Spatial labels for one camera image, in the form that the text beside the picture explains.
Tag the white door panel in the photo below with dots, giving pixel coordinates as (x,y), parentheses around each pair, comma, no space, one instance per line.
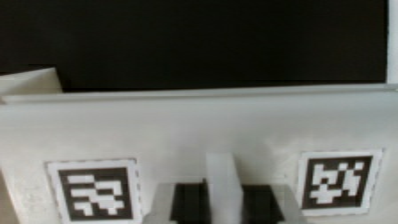
(166,130)

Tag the white cabinet top block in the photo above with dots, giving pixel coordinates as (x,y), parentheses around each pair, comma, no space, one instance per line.
(31,82)

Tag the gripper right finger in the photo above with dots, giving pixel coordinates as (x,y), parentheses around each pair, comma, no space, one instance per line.
(271,205)

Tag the white cabinet body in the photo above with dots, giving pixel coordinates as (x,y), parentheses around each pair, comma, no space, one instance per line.
(197,93)

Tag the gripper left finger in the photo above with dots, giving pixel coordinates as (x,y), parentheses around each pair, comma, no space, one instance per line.
(181,204)

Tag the white U-shaped frame wall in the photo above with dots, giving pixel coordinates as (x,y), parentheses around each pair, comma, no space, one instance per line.
(392,79)

